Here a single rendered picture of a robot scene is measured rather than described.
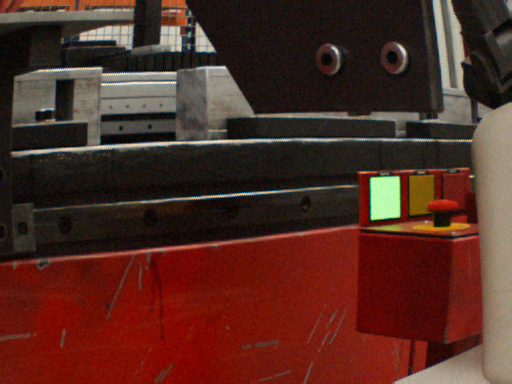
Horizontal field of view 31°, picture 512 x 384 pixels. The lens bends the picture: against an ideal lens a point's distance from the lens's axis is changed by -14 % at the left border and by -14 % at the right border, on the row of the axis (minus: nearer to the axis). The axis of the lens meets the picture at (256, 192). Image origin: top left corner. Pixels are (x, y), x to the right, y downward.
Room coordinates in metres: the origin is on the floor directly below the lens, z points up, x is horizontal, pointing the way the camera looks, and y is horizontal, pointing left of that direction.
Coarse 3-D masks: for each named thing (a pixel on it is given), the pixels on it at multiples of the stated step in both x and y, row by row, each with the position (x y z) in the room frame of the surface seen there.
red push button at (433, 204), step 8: (432, 200) 1.06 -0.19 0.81; (440, 200) 1.06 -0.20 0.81; (448, 200) 1.06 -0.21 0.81; (432, 208) 1.05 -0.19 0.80; (440, 208) 1.04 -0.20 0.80; (448, 208) 1.04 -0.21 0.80; (456, 208) 1.05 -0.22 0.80; (440, 216) 1.05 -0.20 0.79; (448, 216) 1.05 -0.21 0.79; (440, 224) 1.05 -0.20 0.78; (448, 224) 1.05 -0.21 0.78
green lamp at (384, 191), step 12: (372, 180) 1.11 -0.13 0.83; (384, 180) 1.12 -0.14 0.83; (396, 180) 1.13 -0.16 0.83; (372, 192) 1.11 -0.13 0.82; (384, 192) 1.12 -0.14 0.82; (396, 192) 1.13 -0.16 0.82; (372, 204) 1.11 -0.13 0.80; (384, 204) 1.12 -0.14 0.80; (396, 204) 1.13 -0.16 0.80; (372, 216) 1.11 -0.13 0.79; (384, 216) 1.12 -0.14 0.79; (396, 216) 1.13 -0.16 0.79
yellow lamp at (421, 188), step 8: (416, 176) 1.15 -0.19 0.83; (424, 176) 1.16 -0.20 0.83; (432, 176) 1.17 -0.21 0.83; (416, 184) 1.15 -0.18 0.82; (424, 184) 1.16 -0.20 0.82; (432, 184) 1.17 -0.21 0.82; (416, 192) 1.15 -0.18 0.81; (424, 192) 1.16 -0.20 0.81; (432, 192) 1.17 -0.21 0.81; (416, 200) 1.15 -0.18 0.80; (424, 200) 1.16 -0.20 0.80; (416, 208) 1.15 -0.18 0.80; (424, 208) 1.16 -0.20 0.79
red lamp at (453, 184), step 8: (448, 176) 1.18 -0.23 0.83; (456, 176) 1.19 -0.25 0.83; (448, 184) 1.18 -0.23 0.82; (456, 184) 1.19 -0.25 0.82; (448, 192) 1.18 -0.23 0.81; (456, 192) 1.19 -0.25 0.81; (464, 192) 1.20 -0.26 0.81; (456, 200) 1.19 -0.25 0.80; (464, 200) 1.20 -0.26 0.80; (464, 208) 1.20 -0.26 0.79
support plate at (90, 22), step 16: (0, 16) 0.75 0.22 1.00; (16, 16) 0.77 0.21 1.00; (32, 16) 0.78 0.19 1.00; (48, 16) 0.80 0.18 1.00; (64, 16) 0.81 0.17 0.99; (80, 16) 0.82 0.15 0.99; (96, 16) 0.84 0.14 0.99; (112, 16) 0.85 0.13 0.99; (128, 16) 0.87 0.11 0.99; (0, 32) 0.82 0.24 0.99; (64, 32) 0.90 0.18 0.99; (80, 32) 0.92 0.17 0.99
